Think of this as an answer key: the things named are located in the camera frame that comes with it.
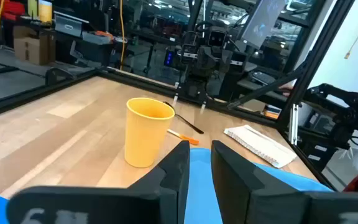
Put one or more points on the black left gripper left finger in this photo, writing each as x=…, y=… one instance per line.
x=172, y=186

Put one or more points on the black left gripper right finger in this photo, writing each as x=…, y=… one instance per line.
x=235, y=193

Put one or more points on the yellow plastic cup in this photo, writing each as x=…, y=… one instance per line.
x=145, y=137

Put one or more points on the black spoon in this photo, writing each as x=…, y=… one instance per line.
x=199, y=130

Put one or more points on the black background robot arm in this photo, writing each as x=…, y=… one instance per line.
x=346, y=105

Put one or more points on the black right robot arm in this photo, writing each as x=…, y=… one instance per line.
x=197, y=88

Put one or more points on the blue plastic tray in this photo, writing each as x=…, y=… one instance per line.
x=200, y=186

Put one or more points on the device with blue lights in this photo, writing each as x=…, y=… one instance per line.
x=168, y=58

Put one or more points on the white spiral notebook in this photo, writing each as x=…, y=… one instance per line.
x=259, y=144

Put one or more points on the grey computer monitor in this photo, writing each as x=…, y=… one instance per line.
x=263, y=21

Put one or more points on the person's hand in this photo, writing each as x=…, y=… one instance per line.
x=287, y=89

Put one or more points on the orange and grey tool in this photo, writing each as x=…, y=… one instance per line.
x=102, y=35

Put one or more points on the yellow plastic container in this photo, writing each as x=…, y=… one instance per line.
x=45, y=11

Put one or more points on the cardboard box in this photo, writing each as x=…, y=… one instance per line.
x=33, y=46

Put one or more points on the red box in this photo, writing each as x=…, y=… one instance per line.
x=12, y=9

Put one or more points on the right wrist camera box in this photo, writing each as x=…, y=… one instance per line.
x=217, y=38

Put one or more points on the black aluminium table frame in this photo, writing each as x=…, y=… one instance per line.
x=320, y=56

